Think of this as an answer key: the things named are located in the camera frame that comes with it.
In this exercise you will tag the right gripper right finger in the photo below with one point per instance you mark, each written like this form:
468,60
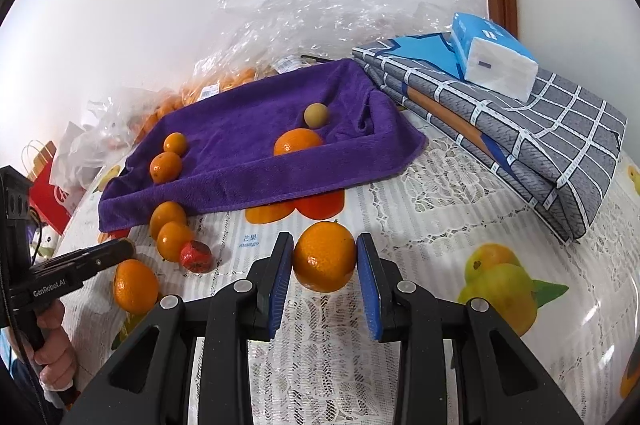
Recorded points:
401,311

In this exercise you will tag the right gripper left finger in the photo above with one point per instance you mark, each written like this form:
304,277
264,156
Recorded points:
249,309

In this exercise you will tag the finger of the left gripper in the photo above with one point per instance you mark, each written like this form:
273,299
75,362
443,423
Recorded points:
84,264

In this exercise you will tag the orange tangerine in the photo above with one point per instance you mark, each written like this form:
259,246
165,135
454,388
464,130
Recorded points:
176,143
135,287
324,257
171,239
165,167
167,212

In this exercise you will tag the small red fruit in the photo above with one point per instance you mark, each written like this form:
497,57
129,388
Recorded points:
196,257

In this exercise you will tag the large orange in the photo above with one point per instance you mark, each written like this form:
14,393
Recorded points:
298,139

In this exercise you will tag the pale yellow-green round fruit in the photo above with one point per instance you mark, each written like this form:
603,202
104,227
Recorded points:
316,115

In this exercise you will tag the person's left hand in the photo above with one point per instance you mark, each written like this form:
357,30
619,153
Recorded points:
57,355

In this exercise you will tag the red paper shopping bag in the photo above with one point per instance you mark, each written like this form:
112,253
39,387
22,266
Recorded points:
54,205

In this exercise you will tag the grey white plastic bag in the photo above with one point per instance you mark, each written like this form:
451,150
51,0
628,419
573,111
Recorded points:
80,156

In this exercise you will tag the fruit-print plastic tablecloth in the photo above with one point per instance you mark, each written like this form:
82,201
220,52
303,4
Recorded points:
464,307

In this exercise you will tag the purple towel-lined tray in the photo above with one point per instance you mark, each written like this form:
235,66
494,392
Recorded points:
230,164

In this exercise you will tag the grey checked folded blanket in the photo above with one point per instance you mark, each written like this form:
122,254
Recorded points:
558,150

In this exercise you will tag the clear bag of oranges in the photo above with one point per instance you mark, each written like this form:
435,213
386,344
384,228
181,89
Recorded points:
129,114

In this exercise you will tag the blue white tissue pack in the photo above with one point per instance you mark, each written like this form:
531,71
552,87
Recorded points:
489,56

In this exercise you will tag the crumpled clear plastic wrap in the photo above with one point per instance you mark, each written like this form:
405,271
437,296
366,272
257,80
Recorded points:
252,33

